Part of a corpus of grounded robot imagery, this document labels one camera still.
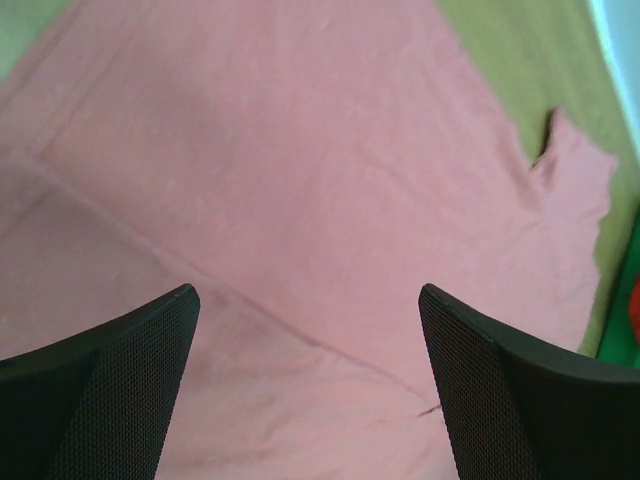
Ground salmon pink t-shirt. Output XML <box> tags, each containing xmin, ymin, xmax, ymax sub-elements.
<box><xmin>1</xmin><ymin>1</ymin><xmax>616</xmax><ymax>479</ymax></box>

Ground green plastic bin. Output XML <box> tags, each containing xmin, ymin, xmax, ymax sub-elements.
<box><xmin>597</xmin><ymin>215</ymin><xmax>639</xmax><ymax>369</ymax></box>

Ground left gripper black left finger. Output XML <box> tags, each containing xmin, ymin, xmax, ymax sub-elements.
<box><xmin>1</xmin><ymin>284</ymin><xmax>200</xmax><ymax>480</ymax></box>

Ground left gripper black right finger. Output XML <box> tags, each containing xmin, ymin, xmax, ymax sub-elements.
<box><xmin>419</xmin><ymin>284</ymin><xmax>639</xmax><ymax>479</ymax></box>

